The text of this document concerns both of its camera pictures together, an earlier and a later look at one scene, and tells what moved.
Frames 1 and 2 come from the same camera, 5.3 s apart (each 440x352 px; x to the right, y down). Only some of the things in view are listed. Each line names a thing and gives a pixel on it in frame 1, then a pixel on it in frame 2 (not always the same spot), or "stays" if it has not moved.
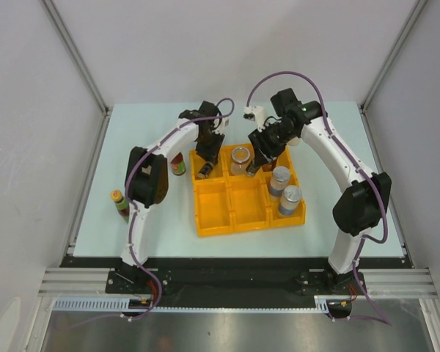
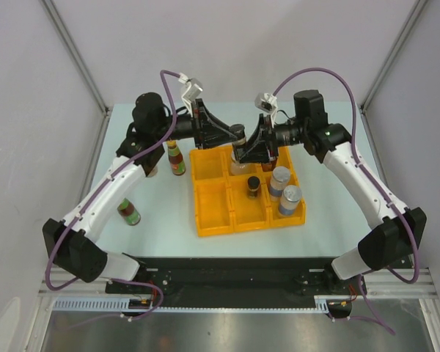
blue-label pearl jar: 290,198 stays
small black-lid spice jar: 204,170 to 239,147
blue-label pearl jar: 279,181 stays
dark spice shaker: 251,169 to 253,184
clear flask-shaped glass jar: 240,156 stays
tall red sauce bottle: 178,164 stays
